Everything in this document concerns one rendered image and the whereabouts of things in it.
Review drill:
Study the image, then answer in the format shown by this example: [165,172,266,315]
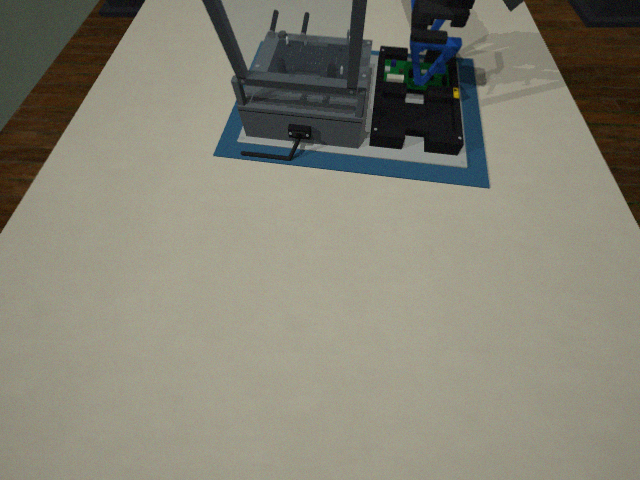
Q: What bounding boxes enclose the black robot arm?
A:
[443,0,524,11]

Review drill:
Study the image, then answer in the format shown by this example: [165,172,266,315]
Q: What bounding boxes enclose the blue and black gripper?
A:
[410,0,470,86]

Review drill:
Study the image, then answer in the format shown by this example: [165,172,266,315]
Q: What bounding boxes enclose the green circuit board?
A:
[383,59,450,90]

